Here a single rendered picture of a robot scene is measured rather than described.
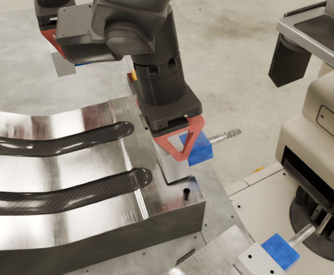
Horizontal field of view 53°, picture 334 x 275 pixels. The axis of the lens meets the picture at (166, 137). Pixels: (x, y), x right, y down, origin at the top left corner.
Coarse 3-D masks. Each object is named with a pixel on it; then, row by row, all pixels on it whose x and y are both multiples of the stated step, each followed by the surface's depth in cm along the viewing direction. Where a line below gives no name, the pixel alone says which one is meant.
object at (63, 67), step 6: (48, 42) 64; (54, 48) 62; (54, 54) 61; (54, 60) 62; (60, 60) 63; (66, 60) 63; (54, 66) 63; (60, 66) 63; (66, 66) 64; (72, 66) 64; (60, 72) 64; (66, 72) 65; (72, 72) 65
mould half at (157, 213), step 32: (128, 96) 64; (0, 128) 55; (32, 128) 58; (64, 128) 59; (0, 160) 50; (32, 160) 53; (64, 160) 54; (96, 160) 54; (128, 160) 53; (160, 192) 49; (192, 192) 49; (0, 224) 43; (32, 224) 45; (64, 224) 46; (96, 224) 46; (128, 224) 46; (160, 224) 49; (192, 224) 52; (0, 256) 42; (32, 256) 44; (64, 256) 46; (96, 256) 49
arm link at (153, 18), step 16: (96, 0) 26; (112, 0) 26; (128, 0) 26; (144, 0) 26; (160, 0) 26; (96, 16) 28; (112, 16) 28; (128, 16) 28; (144, 16) 28; (160, 16) 27; (96, 32) 31
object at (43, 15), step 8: (40, 0) 55; (48, 0) 54; (56, 0) 55; (64, 0) 55; (72, 0) 57; (40, 8) 55; (48, 8) 55; (56, 8) 55; (40, 16) 53; (48, 16) 54; (56, 16) 54
